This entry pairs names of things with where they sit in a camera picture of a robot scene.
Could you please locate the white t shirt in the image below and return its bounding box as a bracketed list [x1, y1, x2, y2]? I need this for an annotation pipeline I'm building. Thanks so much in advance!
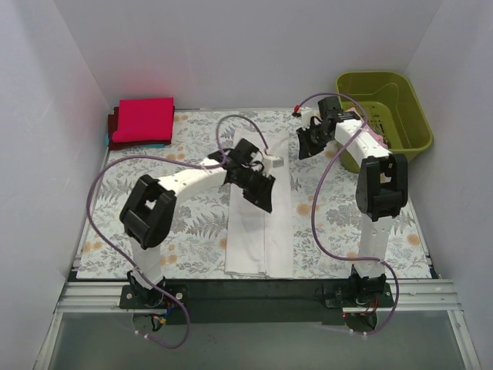
[224, 131, 293, 279]

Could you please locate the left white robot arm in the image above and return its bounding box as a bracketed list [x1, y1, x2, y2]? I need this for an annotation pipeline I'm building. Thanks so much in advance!
[119, 139, 284, 307]

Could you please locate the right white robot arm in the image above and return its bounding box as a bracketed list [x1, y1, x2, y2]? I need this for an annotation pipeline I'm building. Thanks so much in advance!
[293, 94, 408, 305]

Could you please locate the pink t shirt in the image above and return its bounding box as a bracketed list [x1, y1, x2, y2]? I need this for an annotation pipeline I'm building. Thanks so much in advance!
[346, 107, 388, 149]

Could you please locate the green plastic basket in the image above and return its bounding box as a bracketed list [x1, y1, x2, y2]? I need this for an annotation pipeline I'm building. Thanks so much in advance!
[336, 71, 433, 162]

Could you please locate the floral table mat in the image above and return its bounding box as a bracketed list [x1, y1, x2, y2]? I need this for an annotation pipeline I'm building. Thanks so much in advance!
[76, 109, 432, 281]

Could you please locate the folded magenta t shirt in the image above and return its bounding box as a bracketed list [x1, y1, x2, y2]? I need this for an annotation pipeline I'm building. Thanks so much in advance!
[109, 97, 175, 144]

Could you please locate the folded teal t shirt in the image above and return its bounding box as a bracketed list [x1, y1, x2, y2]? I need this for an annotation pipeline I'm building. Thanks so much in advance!
[105, 134, 166, 150]

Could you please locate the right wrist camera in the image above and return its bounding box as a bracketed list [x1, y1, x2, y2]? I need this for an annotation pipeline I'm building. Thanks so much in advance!
[292, 105, 319, 130]

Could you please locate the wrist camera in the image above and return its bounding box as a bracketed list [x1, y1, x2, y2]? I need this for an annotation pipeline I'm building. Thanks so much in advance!
[292, 105, 319, 130]
[260, 154, 284, 176]

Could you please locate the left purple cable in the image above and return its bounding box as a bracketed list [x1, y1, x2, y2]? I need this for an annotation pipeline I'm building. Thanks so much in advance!
[86, 115, 270, 349]

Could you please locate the purple cable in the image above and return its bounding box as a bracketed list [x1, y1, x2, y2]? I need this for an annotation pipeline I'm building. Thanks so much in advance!
[86, 115, 270, 349]
[293, 92, 397, 337]

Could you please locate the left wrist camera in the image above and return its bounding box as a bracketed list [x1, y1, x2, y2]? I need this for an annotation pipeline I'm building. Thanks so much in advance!
[260, 154, 284, 176]

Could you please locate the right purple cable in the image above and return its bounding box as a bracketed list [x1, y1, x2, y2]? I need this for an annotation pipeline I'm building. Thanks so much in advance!
[293, 92, 397, 337]

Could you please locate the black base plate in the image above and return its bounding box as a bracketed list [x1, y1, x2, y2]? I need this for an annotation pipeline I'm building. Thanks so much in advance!
[119, 277, 394, 327]

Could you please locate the aluminium rail frame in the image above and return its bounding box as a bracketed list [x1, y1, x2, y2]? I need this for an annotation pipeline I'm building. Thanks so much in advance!
[34, 107, 482, 370]

